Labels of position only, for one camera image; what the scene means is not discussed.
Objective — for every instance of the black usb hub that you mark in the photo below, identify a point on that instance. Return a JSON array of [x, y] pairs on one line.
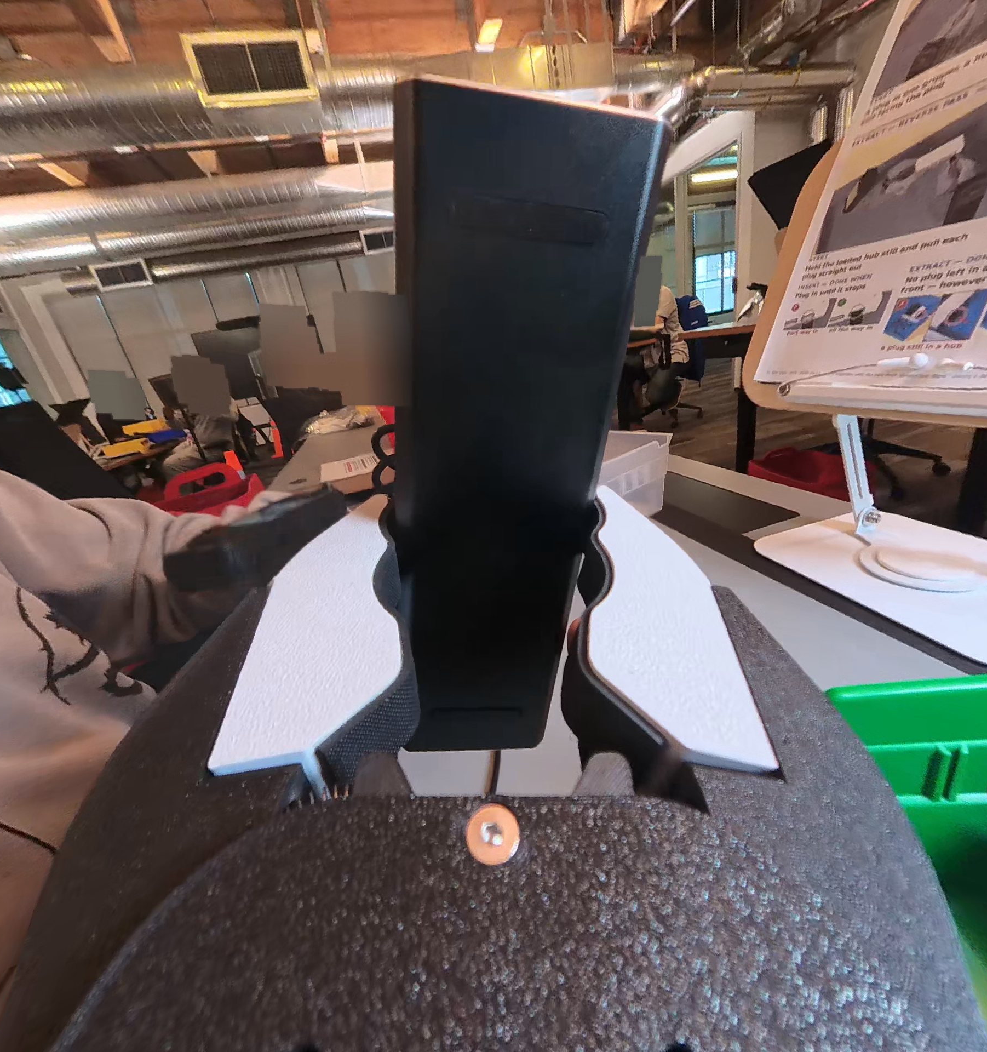
[[526, 411]]

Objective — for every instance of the window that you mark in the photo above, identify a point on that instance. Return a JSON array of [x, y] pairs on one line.
[[715, 279]]

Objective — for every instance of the person's left forearm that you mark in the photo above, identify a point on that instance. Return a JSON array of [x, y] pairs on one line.
[[115, 542]]

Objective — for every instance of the clear plastic bin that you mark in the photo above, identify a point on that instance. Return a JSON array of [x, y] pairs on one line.
[[637, 468]]

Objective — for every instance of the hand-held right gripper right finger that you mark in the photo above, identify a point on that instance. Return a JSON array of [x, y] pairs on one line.
[[674, 657]]

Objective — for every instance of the silver ventilation duct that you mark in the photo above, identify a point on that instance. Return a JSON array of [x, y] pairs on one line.
[[748, 82], [173, 210], [91, 115]]

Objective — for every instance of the green plastic bin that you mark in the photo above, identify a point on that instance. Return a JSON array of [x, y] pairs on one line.
[[937, 723]]

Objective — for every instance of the wooden table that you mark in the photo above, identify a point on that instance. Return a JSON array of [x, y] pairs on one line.
[[723, 330]]

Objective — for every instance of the softbox studio light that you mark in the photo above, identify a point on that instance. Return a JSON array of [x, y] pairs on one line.
[[789, 185]]

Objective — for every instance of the blue office chair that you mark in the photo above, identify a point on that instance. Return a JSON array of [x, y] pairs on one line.
[[691, 329]]

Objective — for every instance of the red plastic bin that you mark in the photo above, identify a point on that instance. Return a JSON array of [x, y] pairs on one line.
[[797, 473], [206, 489]]

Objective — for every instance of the printed instruction sheet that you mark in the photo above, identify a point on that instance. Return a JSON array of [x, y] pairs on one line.
[[912, 205]]

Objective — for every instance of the yellow-framed air vent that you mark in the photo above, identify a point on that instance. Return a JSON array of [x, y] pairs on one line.
[[247, 67]]

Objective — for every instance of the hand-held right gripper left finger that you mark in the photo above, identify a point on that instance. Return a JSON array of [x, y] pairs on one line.
[[313, 657]]

